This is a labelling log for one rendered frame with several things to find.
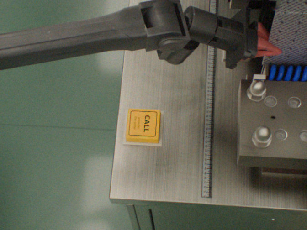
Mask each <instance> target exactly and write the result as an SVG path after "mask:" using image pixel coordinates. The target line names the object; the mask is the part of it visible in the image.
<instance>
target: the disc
mask: <svg viewBox="0 0 307 230"><path fill-rule="evenodd" d="M279 3H280V0H275V1H271V7H272V10H273V11H276V10H277V9H278V7H279Z"/></svg>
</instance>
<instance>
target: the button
mask: <svg viewBox="0 0 307 230"><path fill-rule="evenodd" d="M160 117H161V112H160V110H144V109H133V108H129V109H128V116H127V131H126V140H127V142H146V143H159V131H160Z"/></svg>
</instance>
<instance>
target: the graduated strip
mask: <svg viewBox="0 0 307 230"><path fill-rule="evenodd" d="M209 12H211V13H214V14H217V15H218V13H219V0H209ZM216 58H217V48H216V47H211V46H209V45H207V55H206V90H205V113H204V137H203V161H202V185H201V198H212V175H213V146H214V117H215V88H216Z"/></svg>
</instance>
